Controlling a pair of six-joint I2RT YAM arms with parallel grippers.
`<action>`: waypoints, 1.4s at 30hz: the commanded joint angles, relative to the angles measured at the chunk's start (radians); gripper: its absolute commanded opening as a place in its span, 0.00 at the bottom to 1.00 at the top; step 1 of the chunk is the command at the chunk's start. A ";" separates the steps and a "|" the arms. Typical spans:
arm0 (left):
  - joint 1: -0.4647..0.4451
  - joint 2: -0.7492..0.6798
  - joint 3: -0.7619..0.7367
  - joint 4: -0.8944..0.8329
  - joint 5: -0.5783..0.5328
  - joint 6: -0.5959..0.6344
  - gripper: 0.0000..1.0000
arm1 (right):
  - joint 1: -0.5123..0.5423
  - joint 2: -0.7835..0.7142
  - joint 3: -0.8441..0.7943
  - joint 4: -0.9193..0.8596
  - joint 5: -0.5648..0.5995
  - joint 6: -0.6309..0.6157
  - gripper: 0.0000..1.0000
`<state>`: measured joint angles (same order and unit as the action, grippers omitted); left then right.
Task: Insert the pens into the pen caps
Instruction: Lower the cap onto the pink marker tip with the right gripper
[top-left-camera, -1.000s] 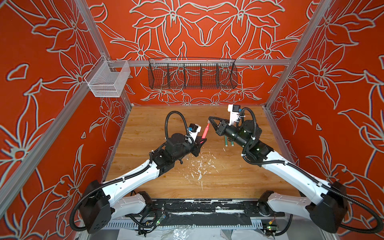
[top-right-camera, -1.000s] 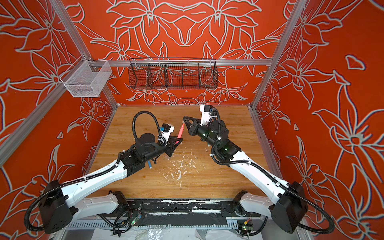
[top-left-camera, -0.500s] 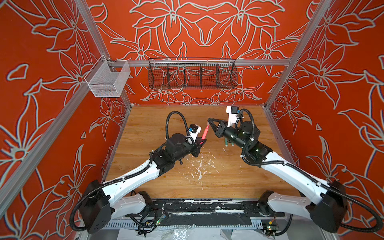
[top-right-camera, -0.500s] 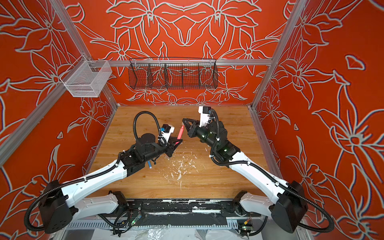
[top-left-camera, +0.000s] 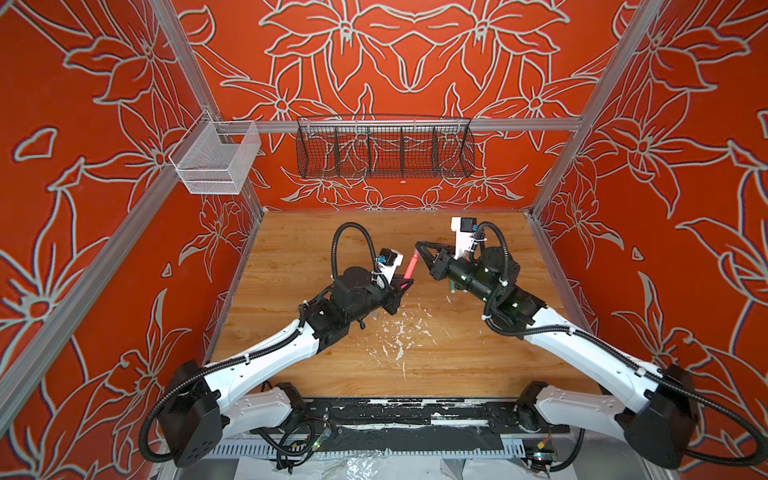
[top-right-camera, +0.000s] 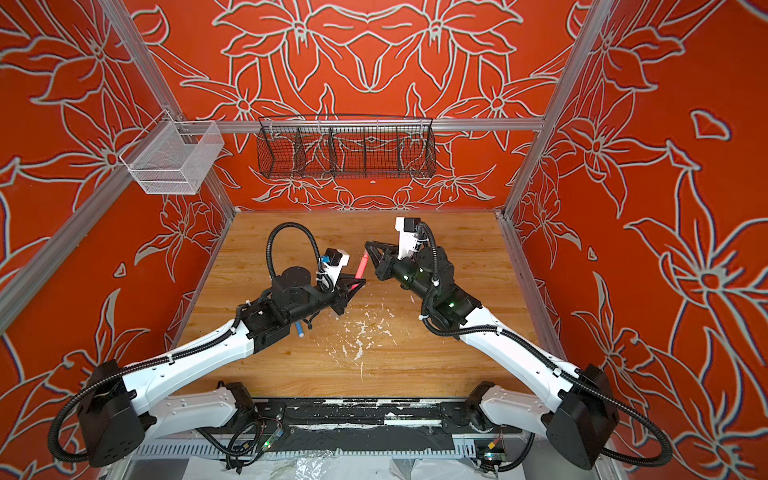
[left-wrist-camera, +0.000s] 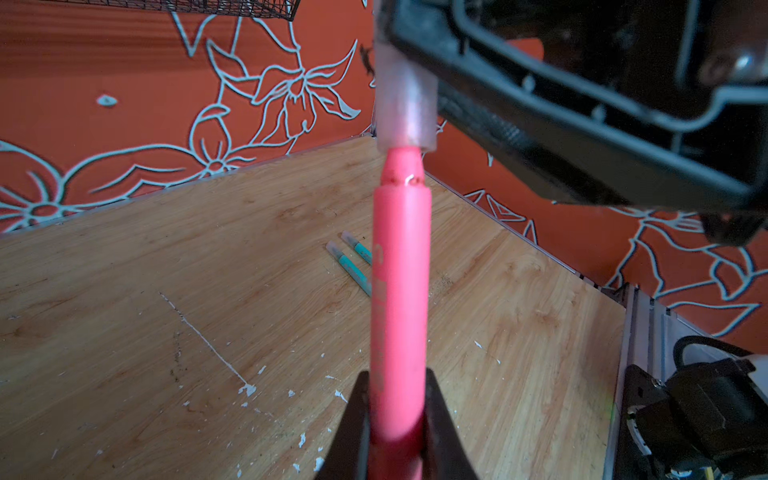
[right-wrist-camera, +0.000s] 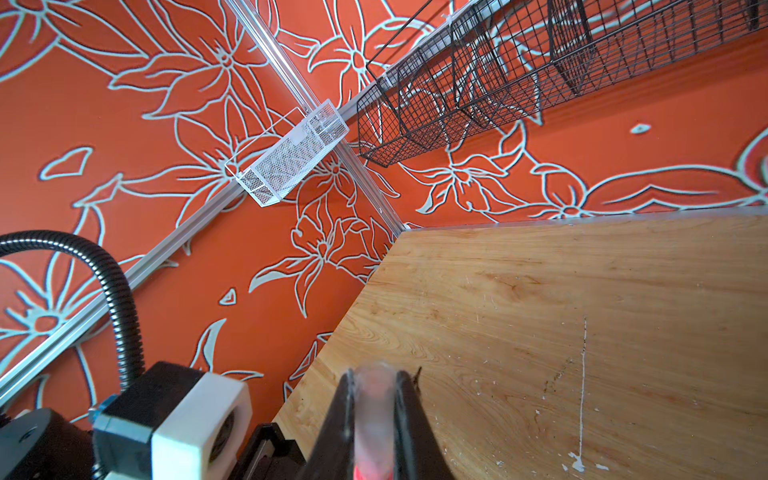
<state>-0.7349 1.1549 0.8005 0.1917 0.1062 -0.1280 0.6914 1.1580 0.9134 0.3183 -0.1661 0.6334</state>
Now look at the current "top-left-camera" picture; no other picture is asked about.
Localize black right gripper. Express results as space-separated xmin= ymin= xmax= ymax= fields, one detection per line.
xmin=415 ymin=239 xmax=500 ymax=307

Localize red pen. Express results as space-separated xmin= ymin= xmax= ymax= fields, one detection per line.
xmin=403 ymin=251 xmax=420 ymax=280

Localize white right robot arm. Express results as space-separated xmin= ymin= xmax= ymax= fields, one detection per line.
xmin=416 ymin=241 xmax=701 ymax=470

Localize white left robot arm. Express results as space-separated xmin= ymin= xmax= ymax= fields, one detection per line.
xmin=140 ymin=267 xmax=414 ymax=468

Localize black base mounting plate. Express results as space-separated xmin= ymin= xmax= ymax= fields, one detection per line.
xmin=249 ymin=397 xmax=571 ymax=436

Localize clear plastic bin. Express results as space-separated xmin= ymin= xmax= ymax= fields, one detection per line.
xmin=169 ymin=111 xmax=262 ymax=195

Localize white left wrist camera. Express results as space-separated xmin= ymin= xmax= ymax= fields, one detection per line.
xmin=373 ymin=248 xmax=403 ymax=289

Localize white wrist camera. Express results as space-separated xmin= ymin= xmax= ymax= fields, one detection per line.
xmin=450 ymin=216 xmax=477 ymax=260
xmin=373 ymin=248 xmax=403 ymax=289

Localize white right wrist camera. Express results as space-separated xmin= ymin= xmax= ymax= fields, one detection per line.
xmin=450 ymin=216 xmax=477 ymax=260

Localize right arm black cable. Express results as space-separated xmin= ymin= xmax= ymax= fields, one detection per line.
xmin=473 ymin=221 xmax=768 ymax=469

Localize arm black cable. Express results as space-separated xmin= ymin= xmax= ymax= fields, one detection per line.
xmin=137 ymin=221 xmax=385 ymax=464
xmin=473 ymin=221 xmax=768 ymax=469

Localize black wire basket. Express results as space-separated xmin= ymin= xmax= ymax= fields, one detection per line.
xmin=295 ymin=114 xmax=477 ymax=180

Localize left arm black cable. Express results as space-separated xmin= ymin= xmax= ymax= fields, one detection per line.
xmin=137 ymin=221 xmax=385 ymax=464

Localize aluminium frame rails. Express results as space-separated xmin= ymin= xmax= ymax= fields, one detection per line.
xmin=1 ymin=1 xmax=662 ymax=434

